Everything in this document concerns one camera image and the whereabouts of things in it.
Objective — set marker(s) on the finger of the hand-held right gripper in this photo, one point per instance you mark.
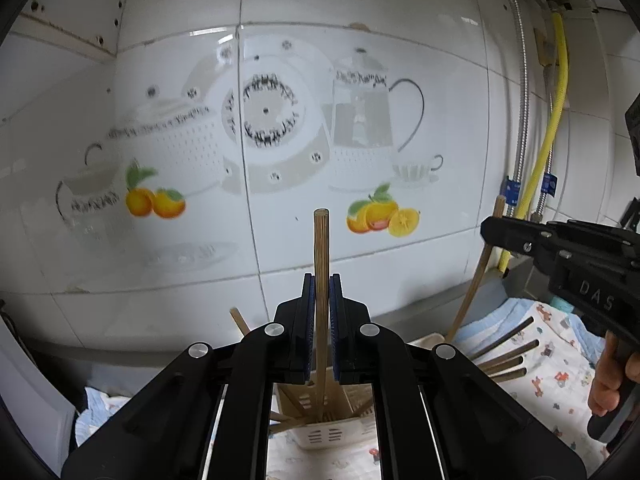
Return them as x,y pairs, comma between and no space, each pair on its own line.
515,235

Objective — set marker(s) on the brown wooden chopstick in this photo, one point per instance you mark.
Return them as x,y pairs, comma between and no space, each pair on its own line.
320,240
291,401
470,295
286,424

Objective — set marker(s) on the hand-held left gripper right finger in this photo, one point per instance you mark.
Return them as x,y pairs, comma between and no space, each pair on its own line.
336,320

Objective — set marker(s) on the thin brown chopstick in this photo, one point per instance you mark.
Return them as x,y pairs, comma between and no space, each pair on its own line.
239,320

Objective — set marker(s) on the printed cartoon blanket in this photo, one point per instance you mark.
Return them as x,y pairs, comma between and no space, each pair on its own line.
545,390

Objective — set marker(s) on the beige plastic utensil holder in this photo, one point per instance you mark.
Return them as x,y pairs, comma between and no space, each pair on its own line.
327,435

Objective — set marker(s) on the row of wooden chopsticks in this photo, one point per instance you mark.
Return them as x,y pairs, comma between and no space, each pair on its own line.
505,355

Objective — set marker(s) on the white appliance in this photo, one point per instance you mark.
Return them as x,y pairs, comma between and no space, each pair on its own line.
35,400

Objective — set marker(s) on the person's right hand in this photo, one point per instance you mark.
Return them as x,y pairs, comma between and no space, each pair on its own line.
602,385

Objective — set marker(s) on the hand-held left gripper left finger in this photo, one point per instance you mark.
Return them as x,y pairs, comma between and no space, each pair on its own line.
310,320

